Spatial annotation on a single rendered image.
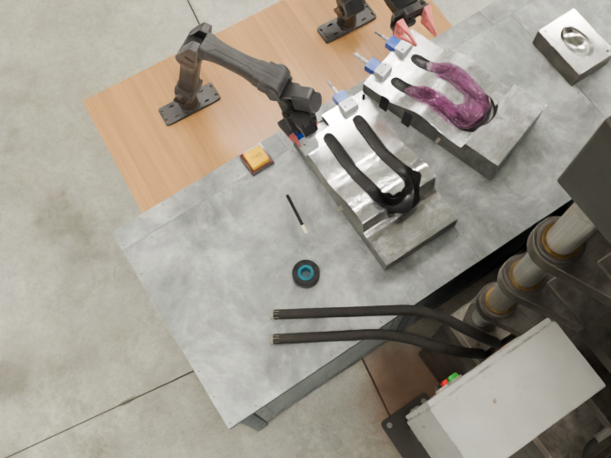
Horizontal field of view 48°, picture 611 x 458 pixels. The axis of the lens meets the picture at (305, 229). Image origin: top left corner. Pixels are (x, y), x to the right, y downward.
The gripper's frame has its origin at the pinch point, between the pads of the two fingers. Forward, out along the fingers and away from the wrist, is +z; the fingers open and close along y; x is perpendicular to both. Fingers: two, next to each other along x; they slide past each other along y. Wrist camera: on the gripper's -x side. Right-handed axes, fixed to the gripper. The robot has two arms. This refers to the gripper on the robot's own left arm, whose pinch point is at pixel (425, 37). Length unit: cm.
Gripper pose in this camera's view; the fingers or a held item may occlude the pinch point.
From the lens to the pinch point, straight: 195.6
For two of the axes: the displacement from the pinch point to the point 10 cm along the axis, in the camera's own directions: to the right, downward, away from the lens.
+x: 0.2, 3.0, 9.5
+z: 5.0, 8.2, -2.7
